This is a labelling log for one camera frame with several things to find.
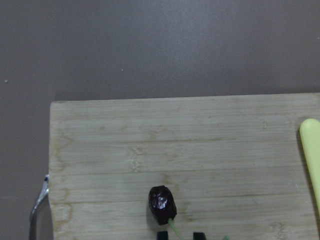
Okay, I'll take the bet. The yellow plastic knife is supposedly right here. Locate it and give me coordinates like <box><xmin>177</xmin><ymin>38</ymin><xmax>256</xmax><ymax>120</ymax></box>
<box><xmin>299</xmin><ymin>118</ymin><xmax>320</xmax><ymax>213</ymax></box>

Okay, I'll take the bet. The dark cherry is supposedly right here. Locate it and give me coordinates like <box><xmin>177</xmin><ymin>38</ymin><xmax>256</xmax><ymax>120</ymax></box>
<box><xmin>148</xmin><ymin>185</ymin><xmax>184</xmax><ymax>240</ymax></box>

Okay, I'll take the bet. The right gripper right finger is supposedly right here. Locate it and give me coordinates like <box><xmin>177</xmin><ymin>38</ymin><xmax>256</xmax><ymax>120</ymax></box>
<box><xmin>193</xmin><ymin>232</ymin><xmax>206</xmax><ymax>240</ymax></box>

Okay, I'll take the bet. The wooden cutting board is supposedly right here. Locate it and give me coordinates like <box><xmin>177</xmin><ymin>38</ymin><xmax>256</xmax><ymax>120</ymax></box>
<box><xmin>48</xmin><ymin>93</ymin><xmax>320</xmax><ymax>240</ymax></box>

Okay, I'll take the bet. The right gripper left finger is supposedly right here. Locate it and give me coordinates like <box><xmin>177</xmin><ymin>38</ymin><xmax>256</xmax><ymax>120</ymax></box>
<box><xmin>156</xmin><ymin>231</ymin><xmax>169</xmax><ymax>240</ymax></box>

